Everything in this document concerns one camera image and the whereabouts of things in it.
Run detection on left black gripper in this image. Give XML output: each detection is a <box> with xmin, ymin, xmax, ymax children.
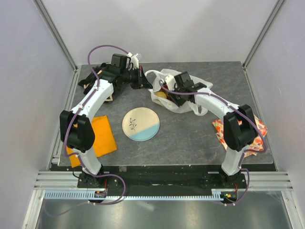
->
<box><xmin>121</xmin><ymin>66</ymin><xmax>153</xmax><ymax>90</ymax></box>

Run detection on white plastic bag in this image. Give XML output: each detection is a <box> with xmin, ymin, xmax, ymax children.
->
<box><xmin>144</xmin><ymin>68</ymin><xmax>214</xmax><ymax>117</ymax></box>

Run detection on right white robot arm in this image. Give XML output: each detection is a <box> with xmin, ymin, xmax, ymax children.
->
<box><xmin>164</xmin><ymin>72</ymin><xmax>258</xmax><ymax>188</ymax></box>

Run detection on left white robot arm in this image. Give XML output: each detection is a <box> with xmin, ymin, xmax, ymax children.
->
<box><xmin>60</xmin><ymin>53</ymin><xmax>152</xmax><ymax>187</ymax></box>

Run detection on dark red fake grapes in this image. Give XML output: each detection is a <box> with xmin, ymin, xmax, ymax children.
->
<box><xmin>160</xmin><ymin>88</ymin><xmax>176</xmax><ymax>104</ymax></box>

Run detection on yellow fake lemon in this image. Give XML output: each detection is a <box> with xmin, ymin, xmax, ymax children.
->
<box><xmin>155</xmin><ymin>91</ymin><xmax>167</xmax><ymax>99</ymax></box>

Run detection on cream and blue plate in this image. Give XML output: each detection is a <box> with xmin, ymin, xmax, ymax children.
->
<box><xmin>122</xmin><ymin>107</ymin><xmax>160</xmax><ymax>142</ymax></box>

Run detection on grey stone mat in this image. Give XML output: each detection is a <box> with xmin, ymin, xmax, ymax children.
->
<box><xmin>97</xmin><ymin>62</ymin><xmax>254</xmax><ymax>166</ymax></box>

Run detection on black patterned cloth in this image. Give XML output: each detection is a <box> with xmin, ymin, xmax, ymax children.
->
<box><xmin>78</xmin><ymin>62</ymin><xmax>119</xmax><ymax>103</ymax></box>

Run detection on orange folded cloth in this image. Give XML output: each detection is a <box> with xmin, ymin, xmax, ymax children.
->
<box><xmin>66</xmin><ymin>115</ymin><xmax>117</xmax><ymax>168</ymax></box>

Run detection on floral orange cloth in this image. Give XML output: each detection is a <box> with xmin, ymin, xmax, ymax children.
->
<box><xmin>212</xmin><ymin>115</ymin><xmax>268</xmax><ymax>157</ymax></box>

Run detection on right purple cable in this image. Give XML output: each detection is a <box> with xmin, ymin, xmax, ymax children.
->
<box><xmin>159</xmin><ymin>80</ymin><xmax>267</xmax><ymax>207</ymax></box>

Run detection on purple cable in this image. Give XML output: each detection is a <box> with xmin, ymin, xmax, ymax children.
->
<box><xmin>159</xmin><ymin>80</ymin><xmax>267</xmax><ymax>207</ymax></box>
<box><xmin>43</xmin><ymin>44</ymin><xmax>132</xmax><ymax>217</ymax></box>

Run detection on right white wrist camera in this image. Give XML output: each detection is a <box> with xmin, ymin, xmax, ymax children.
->
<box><xmin>163</xmin><ymin>75</ymin><xmax>176</xmax><ymax>91</ymax></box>

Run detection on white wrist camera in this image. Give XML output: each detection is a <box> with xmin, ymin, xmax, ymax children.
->
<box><xmin>127</xmin><ymin>52</ymin><xmax>142</xmax><ymax>70</ymax></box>
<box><xmin>163</xmin><ymin>75</ymin><xmax>176</xmax><ymax>91</ymax></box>

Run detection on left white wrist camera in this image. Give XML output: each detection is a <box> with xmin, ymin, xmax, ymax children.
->
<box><xmin>127</xmin><ymin>52</ymin><xmax>142</xmax><ymax>70</ymax></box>

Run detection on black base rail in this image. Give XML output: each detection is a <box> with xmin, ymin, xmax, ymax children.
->
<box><xmin>77</xmin><ymin>165</ymin><xmax>247</xmax><ymax>190</ymax></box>

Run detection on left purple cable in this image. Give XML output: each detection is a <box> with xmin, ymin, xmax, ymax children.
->
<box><xmin>43</xmin><ymin>44</ymin><xmax>132</xmax><ymax>217</ymax></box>

